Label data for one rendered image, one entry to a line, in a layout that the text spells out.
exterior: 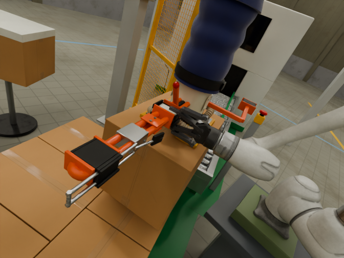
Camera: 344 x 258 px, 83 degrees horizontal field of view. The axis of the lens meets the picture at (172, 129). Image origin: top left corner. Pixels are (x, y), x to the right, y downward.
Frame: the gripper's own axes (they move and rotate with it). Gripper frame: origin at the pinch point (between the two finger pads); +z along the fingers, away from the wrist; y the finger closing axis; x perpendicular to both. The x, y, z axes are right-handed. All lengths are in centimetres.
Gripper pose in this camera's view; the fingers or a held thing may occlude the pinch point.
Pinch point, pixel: (166, 114)
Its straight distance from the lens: 70.4
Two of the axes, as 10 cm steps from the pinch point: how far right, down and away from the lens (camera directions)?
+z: -8.7, -4.7, 1.7
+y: -3.2, 7.9, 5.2
